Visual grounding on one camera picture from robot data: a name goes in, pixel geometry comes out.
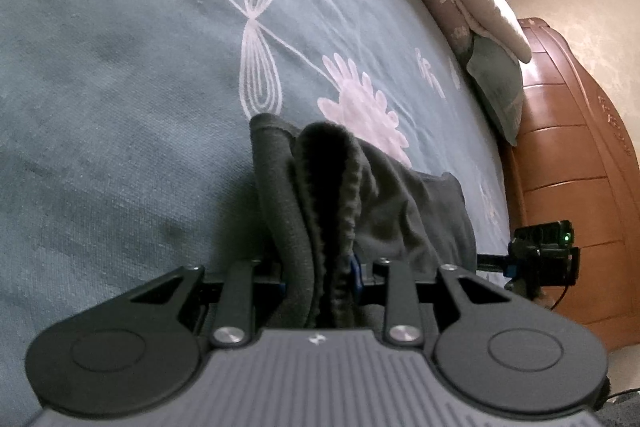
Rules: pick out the person's right hand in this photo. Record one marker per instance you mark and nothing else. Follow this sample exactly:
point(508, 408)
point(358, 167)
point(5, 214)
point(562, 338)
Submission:
point(548, 301)

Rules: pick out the green patterned pillow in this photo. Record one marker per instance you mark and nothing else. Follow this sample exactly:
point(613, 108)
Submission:
point(500, 81)

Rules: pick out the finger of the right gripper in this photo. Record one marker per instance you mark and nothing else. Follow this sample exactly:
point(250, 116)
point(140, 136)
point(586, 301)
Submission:
point(493, 263)

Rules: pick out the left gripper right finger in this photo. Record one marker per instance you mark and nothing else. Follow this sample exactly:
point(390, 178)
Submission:
point(493, 349)

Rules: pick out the wooden headboard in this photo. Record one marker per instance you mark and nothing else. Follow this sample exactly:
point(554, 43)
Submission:
point(575, 161)

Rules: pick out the green floral bed sheet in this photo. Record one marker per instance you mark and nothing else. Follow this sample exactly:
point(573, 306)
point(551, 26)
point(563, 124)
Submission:
point(125, 137)

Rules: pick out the dark green trousers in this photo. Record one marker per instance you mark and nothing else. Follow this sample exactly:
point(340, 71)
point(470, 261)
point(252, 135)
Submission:
point(330, 199)

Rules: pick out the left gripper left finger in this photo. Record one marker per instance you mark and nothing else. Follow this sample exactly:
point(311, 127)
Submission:
point(142, 348)

